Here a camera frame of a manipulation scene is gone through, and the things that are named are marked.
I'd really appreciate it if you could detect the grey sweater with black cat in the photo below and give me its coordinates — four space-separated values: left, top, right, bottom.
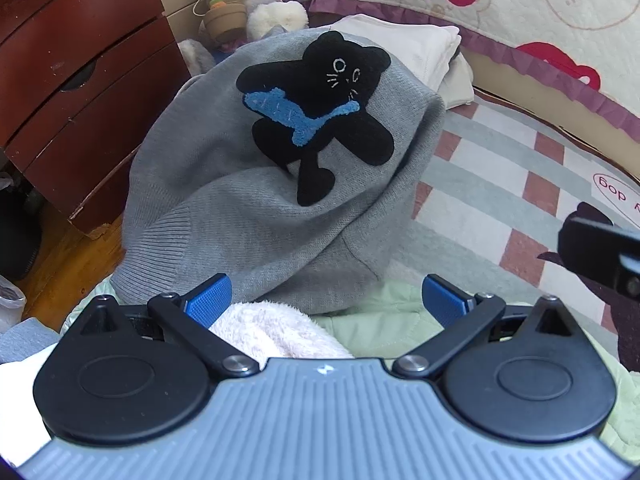
111 28 445 315

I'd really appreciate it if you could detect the fluffy white pink garment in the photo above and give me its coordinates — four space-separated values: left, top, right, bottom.
209 301 354 368

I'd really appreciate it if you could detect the light green quilted garment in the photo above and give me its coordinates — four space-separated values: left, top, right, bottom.
60 278 640 466

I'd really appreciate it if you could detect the checkered cartoon bed sheet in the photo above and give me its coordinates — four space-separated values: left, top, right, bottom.
387 86 640 361

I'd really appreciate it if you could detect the bear print quilt purple trim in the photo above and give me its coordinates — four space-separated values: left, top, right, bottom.
311 0 639 139

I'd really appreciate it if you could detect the folded white garment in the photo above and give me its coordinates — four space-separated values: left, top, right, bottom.
328 14 474 110

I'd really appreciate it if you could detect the dark red wooden dresser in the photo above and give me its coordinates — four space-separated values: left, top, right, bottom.
1 0 189 237

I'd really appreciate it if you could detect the grey bunny plush toy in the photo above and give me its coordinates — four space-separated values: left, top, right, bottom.
178 0 310 76

